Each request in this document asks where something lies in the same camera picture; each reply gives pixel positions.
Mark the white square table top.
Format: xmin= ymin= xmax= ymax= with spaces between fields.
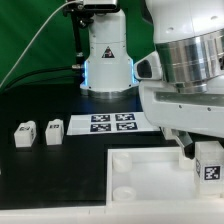
xmin=106 ymin=147 xmax=224 ymax=204

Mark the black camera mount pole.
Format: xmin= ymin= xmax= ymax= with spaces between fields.
xmin=62 ymin=0 xmax=93 ymax=64

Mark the grey camera on mount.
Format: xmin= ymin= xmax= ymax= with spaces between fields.
xmin=83 ymin=0 xmax=119 ymax=13

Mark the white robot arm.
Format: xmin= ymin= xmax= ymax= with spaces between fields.
xmin=81 ymin=0 xmax=224 ymax=157

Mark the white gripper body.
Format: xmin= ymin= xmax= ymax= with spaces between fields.
xmin=134 ymin=51 xmax=224 ymax=138

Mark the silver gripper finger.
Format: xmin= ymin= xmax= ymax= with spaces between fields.
xmin=172 ymin=130 xmax=195 ymax=160

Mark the white cable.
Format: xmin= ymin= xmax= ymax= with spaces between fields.
xmin=0 ymin=0 xmax=83 ymax=88

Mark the black cable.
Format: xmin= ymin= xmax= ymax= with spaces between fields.
xmin=0 ymin=65 xmax=84 ymax=95

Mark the white tag marker sheet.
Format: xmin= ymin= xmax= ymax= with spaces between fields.
xmin=67 ymin=112 xmax=159 ymax=135

